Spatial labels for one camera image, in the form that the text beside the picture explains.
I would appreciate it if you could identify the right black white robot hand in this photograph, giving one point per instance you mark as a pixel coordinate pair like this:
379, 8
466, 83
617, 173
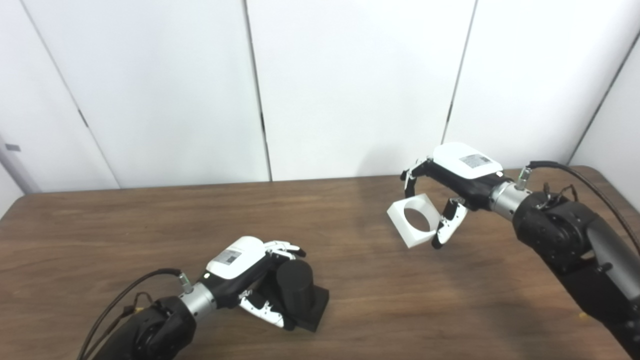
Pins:
465, 162

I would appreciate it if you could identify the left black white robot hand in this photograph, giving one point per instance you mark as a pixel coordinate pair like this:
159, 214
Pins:
235, 260

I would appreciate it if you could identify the black peg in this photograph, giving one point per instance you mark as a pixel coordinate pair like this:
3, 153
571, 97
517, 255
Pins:
297, 285

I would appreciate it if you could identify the white square piece with hole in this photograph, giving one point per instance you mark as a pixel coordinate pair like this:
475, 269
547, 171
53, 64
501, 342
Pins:
400, 220

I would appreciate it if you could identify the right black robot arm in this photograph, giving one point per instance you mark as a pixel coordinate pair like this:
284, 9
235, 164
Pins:
565, 230

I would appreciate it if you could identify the grey partition post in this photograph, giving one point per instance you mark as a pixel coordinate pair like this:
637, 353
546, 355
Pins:
17, 170

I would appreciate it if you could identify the small grey wall label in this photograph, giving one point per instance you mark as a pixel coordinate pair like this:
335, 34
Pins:
13, 147

